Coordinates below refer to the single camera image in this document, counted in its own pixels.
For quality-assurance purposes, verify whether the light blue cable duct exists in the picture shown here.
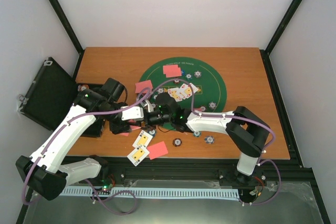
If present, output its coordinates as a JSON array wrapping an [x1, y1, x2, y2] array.
[[60, 186, 240, 200]]

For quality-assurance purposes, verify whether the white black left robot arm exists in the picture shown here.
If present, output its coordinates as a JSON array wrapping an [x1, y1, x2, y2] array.
[[15, 78, 130, 205]]

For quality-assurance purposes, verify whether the black right frame post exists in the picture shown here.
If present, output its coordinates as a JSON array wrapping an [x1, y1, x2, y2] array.
[[264, 0, 320, 53]]

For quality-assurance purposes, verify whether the two of spades card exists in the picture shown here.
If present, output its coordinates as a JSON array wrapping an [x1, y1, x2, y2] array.
[[127, 144, 150, 166]]

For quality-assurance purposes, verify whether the two of clubs card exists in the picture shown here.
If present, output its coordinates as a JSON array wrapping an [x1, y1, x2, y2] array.
[[132, 130, 153, 148]]

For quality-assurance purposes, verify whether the black frame post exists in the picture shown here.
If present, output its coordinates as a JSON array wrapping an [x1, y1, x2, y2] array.
[[33, 0, 85, 54], [264, 0, 320, 53]]

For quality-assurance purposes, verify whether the round green poker mat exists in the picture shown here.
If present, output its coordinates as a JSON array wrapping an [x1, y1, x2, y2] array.
[[136, 56, 227, 132]]

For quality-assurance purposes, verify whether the brown 100 chip stack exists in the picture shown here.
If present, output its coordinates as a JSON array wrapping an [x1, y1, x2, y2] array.
[[172, 138, 182, 147]]

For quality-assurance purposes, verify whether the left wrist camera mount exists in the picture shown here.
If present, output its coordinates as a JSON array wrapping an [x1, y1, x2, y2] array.
[[121, 106, 144, 121]]

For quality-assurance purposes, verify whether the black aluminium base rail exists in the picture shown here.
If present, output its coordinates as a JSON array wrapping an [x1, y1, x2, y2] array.
[[103, 157, 317, 188]]

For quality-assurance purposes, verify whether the black left frame post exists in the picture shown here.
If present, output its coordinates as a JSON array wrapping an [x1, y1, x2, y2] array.
[[33, 0, 85, 54]]

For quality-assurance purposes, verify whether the brown chip in case corner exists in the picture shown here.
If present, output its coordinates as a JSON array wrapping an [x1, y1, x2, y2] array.
[[78, 84, 89, 92]]

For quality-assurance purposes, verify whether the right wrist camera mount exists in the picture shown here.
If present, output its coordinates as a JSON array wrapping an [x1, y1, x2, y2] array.
[[142, 100, 155, 113]]

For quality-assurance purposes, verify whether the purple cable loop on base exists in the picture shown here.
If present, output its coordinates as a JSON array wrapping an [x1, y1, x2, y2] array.
[[88, 180, 139, 216]]

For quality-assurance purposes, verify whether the red playing card deck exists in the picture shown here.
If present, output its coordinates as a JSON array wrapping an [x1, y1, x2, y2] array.
[[128, 121, 142, 131]]

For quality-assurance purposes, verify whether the blue 10 chip stack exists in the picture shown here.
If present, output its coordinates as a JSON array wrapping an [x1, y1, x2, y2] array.
[[204, 136, 215, 144]]

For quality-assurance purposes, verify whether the black poker chip case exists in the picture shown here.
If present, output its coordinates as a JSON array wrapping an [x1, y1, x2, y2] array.
[[17, 56, 118, 138]]

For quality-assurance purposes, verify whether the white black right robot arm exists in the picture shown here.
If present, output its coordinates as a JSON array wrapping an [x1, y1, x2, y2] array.
[[142, 93, 276, 185]]

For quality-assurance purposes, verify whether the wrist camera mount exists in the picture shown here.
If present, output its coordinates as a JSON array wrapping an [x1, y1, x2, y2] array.
[[121, 106, 144, 121], [142, 100, 155, 113]]

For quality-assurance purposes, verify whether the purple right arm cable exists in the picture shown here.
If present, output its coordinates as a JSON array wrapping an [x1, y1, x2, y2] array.
[[140, 77, 283, 206]]

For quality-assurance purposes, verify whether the face-up heart card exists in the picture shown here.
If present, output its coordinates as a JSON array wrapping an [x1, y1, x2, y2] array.
[[177, 84, 192, 100]]

